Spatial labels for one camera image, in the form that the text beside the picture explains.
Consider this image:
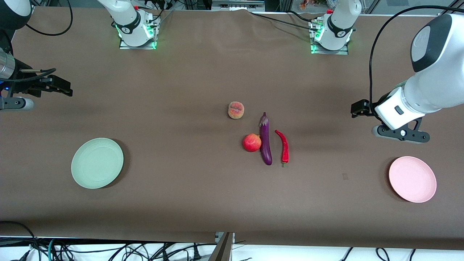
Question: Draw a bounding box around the red chili pepper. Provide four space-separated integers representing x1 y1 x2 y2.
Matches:
274 130 290 168

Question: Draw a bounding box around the purple eggplant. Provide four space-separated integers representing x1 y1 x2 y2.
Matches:
259 112 273 166

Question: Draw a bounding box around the red pomegranate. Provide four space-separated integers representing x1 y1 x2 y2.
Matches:
242 133 262 153

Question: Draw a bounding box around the orange peach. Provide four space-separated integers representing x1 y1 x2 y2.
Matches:
228 101 245 120

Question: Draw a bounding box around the pink plate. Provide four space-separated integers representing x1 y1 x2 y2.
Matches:
389 156 437 203

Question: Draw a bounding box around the light green plate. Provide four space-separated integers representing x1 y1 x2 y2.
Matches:
71 137 124 190

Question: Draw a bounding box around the grey metal box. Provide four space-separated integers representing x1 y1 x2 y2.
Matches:
211 0 266 11

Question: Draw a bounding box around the brown table cover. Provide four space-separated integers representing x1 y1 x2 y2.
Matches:
0 7 464 250

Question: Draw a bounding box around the brown support beam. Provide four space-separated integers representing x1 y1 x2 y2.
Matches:
208 232 235 261

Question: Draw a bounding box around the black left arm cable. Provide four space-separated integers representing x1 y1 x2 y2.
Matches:
368 5 464 106

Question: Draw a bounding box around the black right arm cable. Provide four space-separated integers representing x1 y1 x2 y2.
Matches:
16 0 74 83

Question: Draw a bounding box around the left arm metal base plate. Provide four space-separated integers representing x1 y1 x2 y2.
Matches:
309 18 349 55

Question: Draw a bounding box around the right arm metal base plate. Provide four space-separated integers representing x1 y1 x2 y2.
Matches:
119 15 161 50

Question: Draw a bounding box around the black cable to arm base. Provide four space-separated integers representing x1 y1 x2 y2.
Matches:
250 10 320 34

